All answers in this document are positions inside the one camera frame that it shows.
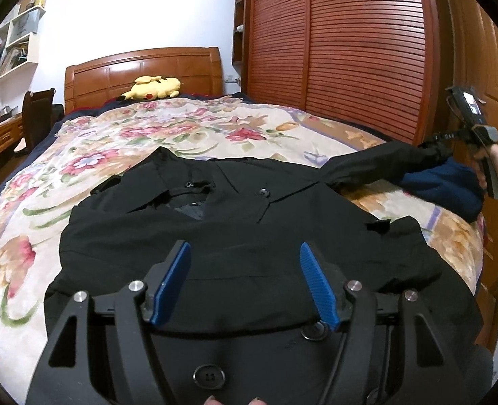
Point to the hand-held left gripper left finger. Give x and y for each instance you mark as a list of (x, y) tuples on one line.
[(170, 282)]

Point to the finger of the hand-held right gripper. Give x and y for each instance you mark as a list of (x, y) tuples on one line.
[(447, 137)]

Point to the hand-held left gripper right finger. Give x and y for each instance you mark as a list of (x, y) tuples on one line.
[(318, 282)]

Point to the black coat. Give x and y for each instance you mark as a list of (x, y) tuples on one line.
[(240, 228)]

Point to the person's left hand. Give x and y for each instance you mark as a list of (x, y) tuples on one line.
[(215, 400)]

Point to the wooden door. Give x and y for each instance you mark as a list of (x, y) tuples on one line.
[(485, 71)]

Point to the navy blue cloth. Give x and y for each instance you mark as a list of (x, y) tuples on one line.
[(443, 190)]

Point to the wooden slatted wardrobe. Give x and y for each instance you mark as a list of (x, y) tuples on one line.
[(350, 50)]

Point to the bed with floral bedspread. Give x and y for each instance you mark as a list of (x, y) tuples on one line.
[(105, 135)]

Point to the yellow plush toy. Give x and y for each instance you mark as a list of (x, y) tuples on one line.
[(156, 88)]

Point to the dark brown chair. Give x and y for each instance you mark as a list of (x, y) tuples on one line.
[(35, 114)]

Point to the wooden bed headboard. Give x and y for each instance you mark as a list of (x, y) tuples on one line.
[(105, 76)]

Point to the wooden desk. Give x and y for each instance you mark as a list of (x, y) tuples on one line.
[(0, 139)]

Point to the grey box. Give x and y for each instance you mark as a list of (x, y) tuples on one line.
[(8, 112)]

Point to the white wall socket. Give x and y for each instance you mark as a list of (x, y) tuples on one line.
[(233, 79)]

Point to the white wall shelf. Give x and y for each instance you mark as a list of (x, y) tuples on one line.
[(21, 21)]

